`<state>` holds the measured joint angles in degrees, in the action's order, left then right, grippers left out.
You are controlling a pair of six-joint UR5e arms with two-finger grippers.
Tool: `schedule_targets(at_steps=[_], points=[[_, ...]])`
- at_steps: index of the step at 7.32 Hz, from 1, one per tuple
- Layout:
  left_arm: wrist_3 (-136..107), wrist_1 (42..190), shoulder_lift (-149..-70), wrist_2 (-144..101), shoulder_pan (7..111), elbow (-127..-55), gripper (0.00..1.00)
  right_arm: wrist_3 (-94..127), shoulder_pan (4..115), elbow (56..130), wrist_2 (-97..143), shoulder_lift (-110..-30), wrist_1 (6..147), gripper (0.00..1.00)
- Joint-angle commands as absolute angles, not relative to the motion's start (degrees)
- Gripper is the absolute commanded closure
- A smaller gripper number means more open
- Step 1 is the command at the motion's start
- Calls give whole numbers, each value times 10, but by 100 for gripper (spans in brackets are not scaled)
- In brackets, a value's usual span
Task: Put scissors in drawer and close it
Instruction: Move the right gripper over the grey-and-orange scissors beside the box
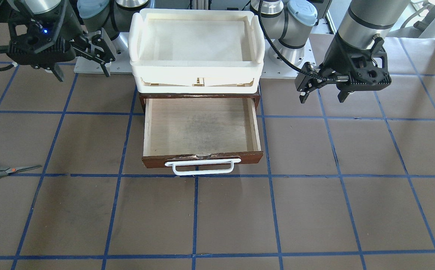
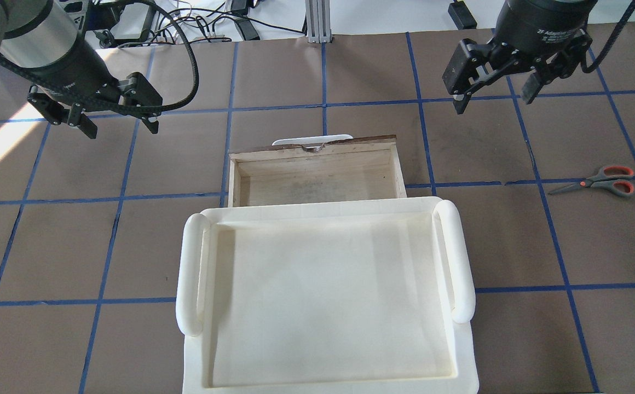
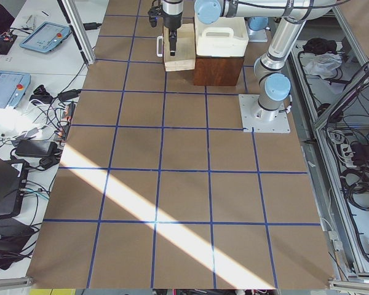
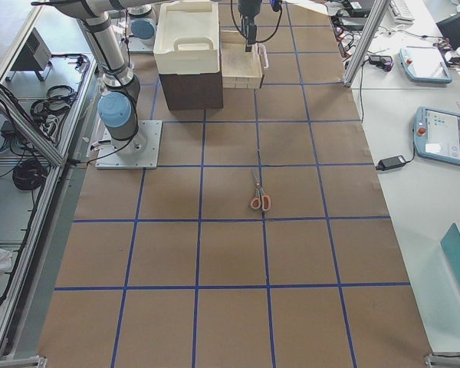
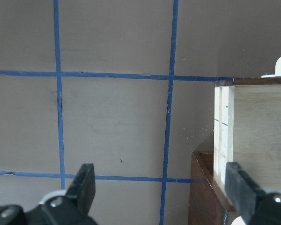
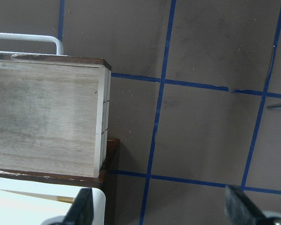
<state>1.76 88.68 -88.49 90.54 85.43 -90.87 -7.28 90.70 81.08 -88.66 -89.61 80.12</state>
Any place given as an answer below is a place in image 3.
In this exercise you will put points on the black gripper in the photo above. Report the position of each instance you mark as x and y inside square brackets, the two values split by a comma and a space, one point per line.
[172, 21]

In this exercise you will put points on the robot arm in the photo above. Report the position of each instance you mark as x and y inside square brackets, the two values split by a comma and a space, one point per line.
[293, 16]

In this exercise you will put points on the dark brown wooden cabinet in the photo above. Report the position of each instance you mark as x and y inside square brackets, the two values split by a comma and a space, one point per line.
[217, 71]

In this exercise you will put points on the white plastic tray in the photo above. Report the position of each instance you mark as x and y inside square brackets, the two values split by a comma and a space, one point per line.
[227, 37]

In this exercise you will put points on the blue teach pendant far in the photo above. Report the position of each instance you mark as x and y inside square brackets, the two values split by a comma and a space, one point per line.
[46, 37]

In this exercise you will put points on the blue teach pendant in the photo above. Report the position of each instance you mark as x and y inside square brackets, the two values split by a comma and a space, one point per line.
[13, 86]
[46, 37]

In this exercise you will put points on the black cloth bundle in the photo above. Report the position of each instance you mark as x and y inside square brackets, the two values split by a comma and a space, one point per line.
[319, 46]

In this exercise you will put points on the white crumpled cloth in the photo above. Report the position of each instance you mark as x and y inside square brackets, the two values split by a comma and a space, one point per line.
[324, 65]

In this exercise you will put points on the blue teach pendant near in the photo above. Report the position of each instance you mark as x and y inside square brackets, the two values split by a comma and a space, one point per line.
[13, 86]

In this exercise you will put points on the black power brick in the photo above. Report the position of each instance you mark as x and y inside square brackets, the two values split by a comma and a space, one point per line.
[28, 148]

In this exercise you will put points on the black laptop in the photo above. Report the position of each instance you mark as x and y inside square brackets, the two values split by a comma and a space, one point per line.
[13, 176]

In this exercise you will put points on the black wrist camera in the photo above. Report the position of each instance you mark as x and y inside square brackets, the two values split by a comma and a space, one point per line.
[155, 12]

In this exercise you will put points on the aluminium frame post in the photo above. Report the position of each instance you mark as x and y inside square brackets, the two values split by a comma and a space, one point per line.
[73, 19]

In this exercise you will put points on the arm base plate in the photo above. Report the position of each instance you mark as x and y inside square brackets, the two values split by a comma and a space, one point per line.
[258, 120]

